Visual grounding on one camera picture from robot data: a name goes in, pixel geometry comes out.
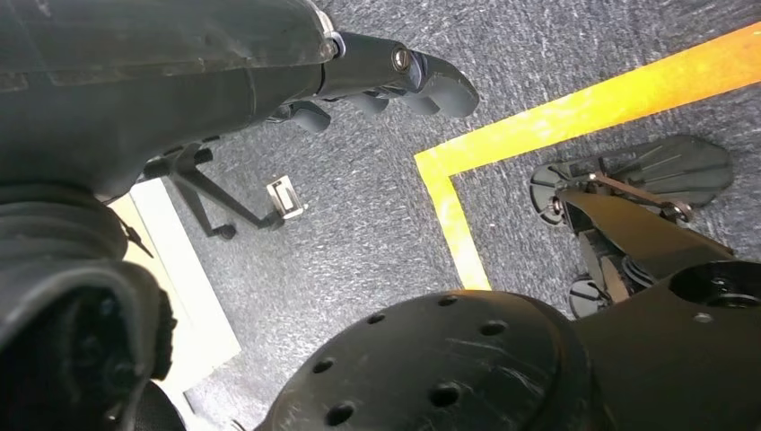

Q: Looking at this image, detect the closed silver floor socket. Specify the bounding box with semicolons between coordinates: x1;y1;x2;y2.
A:
266;174;306;221

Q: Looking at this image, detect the black robot hip disc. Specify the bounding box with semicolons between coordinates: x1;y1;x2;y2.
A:
254;289;601;431

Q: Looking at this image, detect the metal stool base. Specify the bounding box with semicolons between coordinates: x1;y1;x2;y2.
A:
139;142;286;241

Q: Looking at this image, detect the yellow floor tape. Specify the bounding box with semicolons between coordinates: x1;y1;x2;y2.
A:
414;22;761;292

